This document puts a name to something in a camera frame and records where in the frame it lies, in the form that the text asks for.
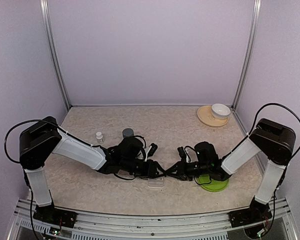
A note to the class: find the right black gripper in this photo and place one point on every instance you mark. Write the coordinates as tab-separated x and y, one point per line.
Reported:
181	173

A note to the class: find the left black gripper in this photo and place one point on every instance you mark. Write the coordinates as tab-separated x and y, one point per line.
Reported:
151	172

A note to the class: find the clear plastic pill organizer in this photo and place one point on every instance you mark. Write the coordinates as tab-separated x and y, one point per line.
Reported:
156	183

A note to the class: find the orange pill bottle grey cap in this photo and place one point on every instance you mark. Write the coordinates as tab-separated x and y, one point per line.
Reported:
127	132

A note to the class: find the small white pill bottle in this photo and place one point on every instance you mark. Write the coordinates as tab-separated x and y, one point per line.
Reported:
99	137

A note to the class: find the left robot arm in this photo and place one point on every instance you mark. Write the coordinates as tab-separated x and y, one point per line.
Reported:
46	137

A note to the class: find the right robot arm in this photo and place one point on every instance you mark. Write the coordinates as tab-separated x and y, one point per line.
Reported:
274	140

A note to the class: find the green plate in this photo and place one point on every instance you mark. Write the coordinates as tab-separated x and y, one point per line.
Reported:
212	185

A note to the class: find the round wooden plate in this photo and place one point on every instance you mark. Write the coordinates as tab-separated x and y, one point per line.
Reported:
204	113

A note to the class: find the white bowl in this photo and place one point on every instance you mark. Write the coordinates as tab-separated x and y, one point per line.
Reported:
220	111

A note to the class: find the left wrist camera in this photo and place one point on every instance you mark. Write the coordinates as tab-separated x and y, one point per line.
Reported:
150	151

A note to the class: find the front aluminium rail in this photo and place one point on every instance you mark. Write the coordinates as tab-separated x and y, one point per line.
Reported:
102	226

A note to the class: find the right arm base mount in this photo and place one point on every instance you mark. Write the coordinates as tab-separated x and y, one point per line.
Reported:
256	212

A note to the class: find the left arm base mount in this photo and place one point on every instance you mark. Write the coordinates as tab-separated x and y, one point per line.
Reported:
48	213

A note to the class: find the right aluminium frame post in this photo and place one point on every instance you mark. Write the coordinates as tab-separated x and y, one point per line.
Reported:
248	53

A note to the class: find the aluminium frame post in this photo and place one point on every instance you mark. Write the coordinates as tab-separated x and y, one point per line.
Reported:
44	5
248	53

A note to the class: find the left aluminium frame post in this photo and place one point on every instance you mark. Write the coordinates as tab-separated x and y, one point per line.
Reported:
44	5

